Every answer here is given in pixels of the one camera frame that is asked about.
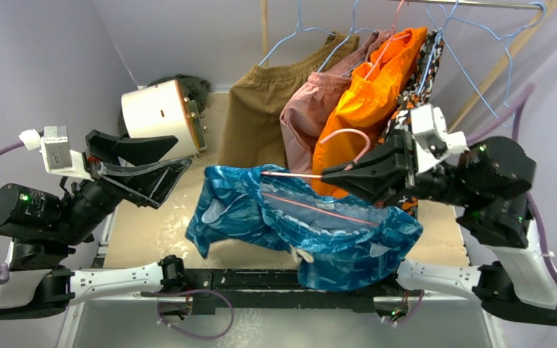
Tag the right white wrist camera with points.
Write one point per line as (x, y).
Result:
(433, 143)

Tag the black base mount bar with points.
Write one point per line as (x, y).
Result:
(204, 289)

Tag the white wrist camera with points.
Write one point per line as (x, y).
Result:
(433, 143)
(54, 147)

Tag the dark green cloth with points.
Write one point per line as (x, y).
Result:
(193, 86)

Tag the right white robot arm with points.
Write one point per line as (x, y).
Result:
(490, 181)

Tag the blue wire hanger left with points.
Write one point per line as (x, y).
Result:
(299, 28)

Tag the wooden diagonal rack bar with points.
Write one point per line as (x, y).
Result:
(504, 63)

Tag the blue patterned shorts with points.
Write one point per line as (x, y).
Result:
(345, 243)

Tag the pink shorts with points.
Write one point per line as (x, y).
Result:
(305, 114)

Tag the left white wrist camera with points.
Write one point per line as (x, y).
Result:
(54, 147)

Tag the metal hanging rod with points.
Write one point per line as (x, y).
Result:
(489, 4)

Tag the empty blue wire hanger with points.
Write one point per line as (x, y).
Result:
(448, 12)

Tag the orange shorts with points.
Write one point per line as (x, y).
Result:
(366, 105)

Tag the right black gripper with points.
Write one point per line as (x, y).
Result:
(408, 163)

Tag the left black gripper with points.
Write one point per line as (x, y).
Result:
(151, 185)

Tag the white cylindrical drum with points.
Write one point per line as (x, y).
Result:
(187, 128)

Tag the brown shorts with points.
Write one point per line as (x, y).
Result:
(252, 135)

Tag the aluminium frame rail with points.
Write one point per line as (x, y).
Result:
(137, 236)

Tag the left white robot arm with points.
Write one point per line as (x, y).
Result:
(44, 229)

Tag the wooden rack pole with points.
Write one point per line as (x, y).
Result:
(264, 32)

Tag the camouflage patterned shorts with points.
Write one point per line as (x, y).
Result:
(418, 88)

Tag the pink wire hanger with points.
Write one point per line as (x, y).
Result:
(312, 176)
(392, 38)

